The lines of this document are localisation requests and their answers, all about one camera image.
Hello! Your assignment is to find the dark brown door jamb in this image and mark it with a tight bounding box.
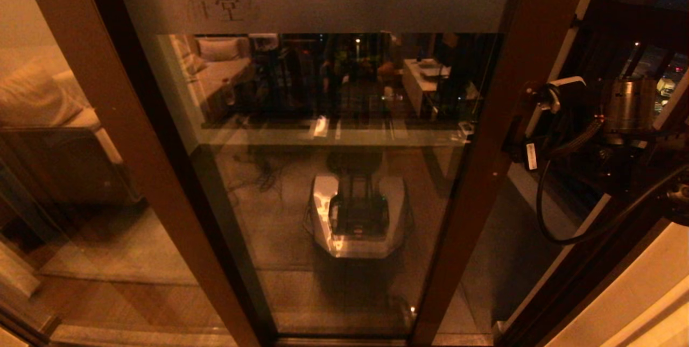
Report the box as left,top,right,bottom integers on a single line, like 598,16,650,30
493,175,689,347

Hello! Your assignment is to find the front-load washing machine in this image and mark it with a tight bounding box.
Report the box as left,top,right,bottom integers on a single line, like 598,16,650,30
0,126,143,240

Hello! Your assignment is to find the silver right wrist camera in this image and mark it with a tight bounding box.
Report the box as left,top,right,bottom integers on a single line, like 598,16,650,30
538,76,587,114

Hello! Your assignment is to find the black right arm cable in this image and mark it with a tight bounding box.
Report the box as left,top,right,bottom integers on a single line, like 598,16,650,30
536,159,689,245

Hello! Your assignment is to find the fixed glass door brown frame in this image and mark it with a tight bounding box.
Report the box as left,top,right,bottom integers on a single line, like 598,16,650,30
0,0,264,347

